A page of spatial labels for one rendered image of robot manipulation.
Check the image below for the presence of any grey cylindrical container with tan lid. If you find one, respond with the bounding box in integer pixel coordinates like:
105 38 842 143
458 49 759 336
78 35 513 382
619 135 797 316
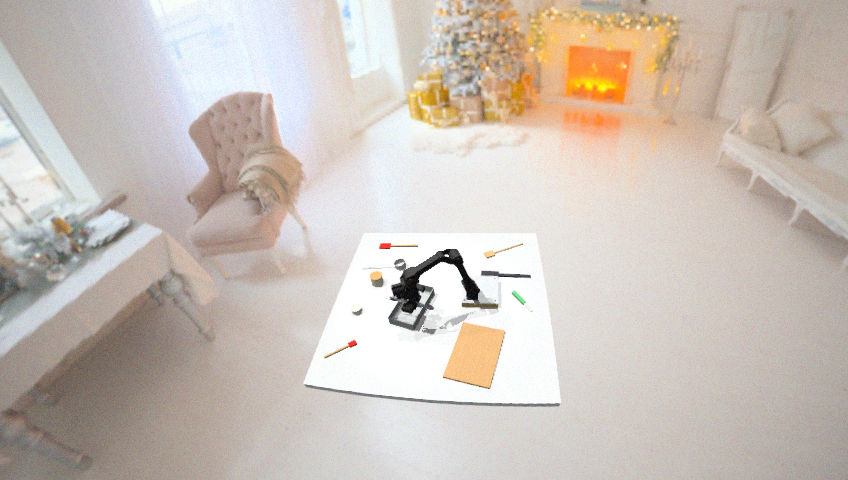
370 271 383 287

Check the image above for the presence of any grey rectangular tin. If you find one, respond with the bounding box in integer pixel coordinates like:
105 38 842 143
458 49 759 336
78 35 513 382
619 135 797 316
388 284 435 331

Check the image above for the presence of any tan wooden spoon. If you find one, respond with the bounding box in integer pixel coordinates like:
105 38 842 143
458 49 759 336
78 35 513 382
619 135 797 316
483 243 523 259

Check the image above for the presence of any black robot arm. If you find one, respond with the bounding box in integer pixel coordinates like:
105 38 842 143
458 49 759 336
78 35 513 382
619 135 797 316
390 249 480 300

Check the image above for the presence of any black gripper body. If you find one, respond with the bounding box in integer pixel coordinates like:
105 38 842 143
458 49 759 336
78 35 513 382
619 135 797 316
401 284 425 314

